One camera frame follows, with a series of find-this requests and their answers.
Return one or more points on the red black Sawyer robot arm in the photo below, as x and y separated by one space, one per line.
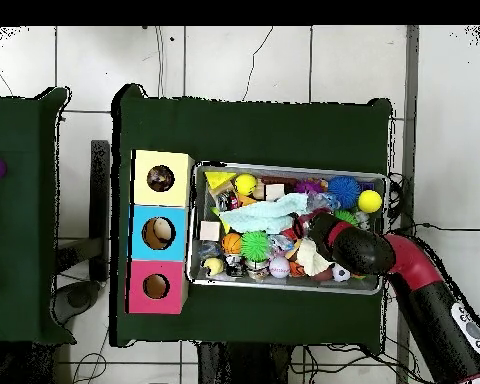
360 248

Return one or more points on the large blue spiky ball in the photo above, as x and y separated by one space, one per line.
344 192

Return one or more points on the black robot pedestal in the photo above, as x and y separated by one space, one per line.
244 368

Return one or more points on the cream white cloth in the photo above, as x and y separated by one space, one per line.
310 258

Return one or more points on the mint green cloth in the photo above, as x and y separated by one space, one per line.
264 216

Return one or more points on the yellow smiley face ball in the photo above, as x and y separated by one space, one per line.
246 184

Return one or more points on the yellow cheese wedge toy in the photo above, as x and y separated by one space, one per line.
218 179

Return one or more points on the purple knobbly rubber toy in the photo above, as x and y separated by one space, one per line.
308 186

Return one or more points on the dark green table cloth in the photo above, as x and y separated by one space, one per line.
16 240
256 136

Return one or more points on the crushed clear plastic bottle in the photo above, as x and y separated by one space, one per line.
322 200

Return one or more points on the pale patterned fabric scrunchie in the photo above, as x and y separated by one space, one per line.
160 178

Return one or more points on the wooden box with three holes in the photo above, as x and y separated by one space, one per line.
144 240

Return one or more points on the grey round seat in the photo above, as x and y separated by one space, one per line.
80 298

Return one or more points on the plain yellow ball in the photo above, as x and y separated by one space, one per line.
370 201

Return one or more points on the black and white soccer ball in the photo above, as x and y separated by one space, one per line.
340 273

